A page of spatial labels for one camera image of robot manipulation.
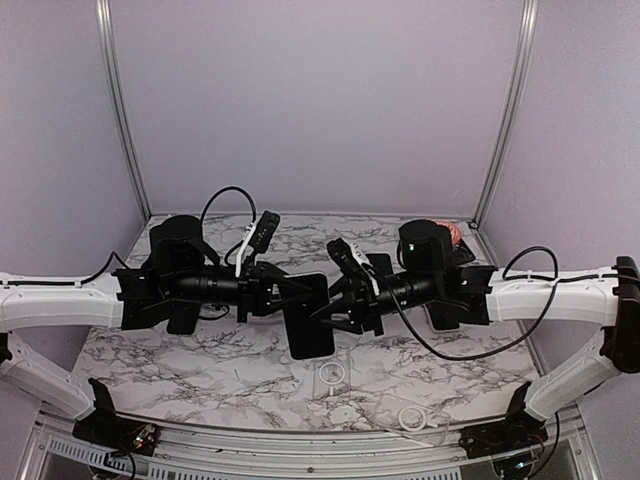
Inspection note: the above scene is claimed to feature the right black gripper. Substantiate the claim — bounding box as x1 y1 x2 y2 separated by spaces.
309 270 440 337

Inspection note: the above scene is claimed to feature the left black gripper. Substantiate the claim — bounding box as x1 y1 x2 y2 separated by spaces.
167 257 313 324

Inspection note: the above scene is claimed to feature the black smartphone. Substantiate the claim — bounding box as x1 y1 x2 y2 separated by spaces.
283 272 335 360
166 301 201 335
426 300 460 331

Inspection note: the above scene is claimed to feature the pink smartphone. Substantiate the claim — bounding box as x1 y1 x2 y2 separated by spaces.
366 253 395 292

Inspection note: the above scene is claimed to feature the clear magsafe phone case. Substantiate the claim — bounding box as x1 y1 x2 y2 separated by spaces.
368 393 451 447

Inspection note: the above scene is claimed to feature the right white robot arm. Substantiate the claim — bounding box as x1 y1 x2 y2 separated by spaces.
312 220 639 448

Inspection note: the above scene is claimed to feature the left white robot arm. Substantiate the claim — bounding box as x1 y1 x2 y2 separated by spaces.
1 215 313 445

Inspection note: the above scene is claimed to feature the black patterned tray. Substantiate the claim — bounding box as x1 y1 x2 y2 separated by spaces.
451 239 476 266

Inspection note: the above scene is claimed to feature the red patterned bowl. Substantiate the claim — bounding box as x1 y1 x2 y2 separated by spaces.
434 220 463 248

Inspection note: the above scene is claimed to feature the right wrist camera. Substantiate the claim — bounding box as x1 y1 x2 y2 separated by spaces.
326 238 373 281

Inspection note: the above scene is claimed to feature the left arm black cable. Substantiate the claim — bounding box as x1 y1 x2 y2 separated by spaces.
74 186 259 291

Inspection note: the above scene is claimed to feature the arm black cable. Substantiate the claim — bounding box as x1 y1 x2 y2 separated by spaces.
394 244 560 361
74 186 259 291

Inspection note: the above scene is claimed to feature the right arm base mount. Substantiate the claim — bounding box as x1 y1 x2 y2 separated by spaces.
458 382 549 459

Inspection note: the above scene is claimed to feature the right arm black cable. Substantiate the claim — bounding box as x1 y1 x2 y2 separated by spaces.
394 244 560 361

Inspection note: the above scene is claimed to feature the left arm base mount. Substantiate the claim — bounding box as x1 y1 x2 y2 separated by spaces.
72 378 159 457

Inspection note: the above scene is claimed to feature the front aluminium rail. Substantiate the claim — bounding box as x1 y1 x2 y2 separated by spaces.
16 408 602 479

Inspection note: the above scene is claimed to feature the left aluminium frame post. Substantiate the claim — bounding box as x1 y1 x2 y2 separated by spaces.
95 0 152 222

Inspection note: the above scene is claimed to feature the aluminium frame post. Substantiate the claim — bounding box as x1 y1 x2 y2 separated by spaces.
472 0 540 229
95 0 152 222

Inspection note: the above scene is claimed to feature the right aluminium frame post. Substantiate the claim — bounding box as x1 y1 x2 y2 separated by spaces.
472 0 540 229

